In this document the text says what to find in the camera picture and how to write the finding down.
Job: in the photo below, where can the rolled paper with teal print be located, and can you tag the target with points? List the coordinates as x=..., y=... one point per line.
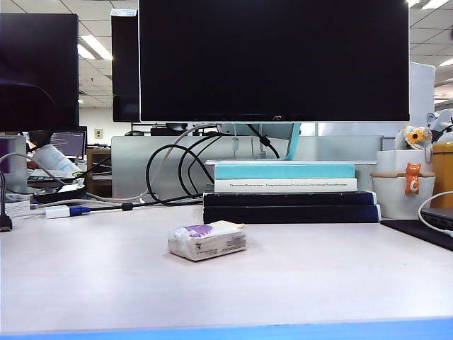
x=56, y=159

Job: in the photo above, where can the white blue USB adapter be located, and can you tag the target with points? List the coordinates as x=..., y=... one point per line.
x=56, y=212

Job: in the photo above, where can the black desk mat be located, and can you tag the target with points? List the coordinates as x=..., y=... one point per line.
x=417, y=230

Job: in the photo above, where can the white cup with orange cat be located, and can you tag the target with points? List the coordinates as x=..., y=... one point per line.
x=389, y=202

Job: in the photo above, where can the black monitor with curved stand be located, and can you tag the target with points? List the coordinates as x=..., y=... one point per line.
x=35, y=53

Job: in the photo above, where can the large black AOC monitor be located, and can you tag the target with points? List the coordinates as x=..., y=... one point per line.
x=272, y=60

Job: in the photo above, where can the white book with spine text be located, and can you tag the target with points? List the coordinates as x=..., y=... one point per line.
x=283, y=185

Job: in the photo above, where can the white purple tissue packet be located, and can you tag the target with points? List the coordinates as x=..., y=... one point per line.
x=198, y=244

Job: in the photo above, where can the silver computer back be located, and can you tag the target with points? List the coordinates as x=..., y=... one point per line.
x=14, y=166

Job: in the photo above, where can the brown wooden cabinet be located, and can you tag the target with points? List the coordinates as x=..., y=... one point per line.
x=101, y=177

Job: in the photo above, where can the white plastic gadget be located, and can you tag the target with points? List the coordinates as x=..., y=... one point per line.
x=442, y=120

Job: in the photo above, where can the small hanging white tag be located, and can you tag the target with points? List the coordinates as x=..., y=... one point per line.
x=236, y=145

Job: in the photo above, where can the blue VGA connector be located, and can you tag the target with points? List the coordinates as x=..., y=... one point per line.
x=78, y=210

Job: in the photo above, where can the plush toy with sunflower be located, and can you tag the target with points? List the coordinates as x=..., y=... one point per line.
x=414, y=136

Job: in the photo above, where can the yellow canister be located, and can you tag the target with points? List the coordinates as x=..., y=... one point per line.
x=443, y=170

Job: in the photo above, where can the small white box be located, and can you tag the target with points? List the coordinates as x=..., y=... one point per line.
x=17, y=209

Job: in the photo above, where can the teal book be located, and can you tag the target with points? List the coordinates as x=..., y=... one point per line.
x=283, y=171

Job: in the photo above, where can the grey laptop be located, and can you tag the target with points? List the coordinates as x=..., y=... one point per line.
x=440, y=216

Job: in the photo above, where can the orange cat figurine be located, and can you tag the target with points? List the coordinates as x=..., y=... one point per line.
x=412, y=178

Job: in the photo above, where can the white partition board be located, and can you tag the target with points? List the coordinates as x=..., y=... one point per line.
x=423, y=92

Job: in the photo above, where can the background monitor showing code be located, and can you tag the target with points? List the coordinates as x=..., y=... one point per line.
x=70, y=143

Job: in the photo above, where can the thin black box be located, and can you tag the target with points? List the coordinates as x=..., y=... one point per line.
x=283, y=199

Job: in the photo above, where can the black round monitor base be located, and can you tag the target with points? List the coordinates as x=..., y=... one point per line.
x=67, y=193

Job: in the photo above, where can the light blue silver monitor stand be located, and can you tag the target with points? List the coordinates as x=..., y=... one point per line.
x=293, y=141

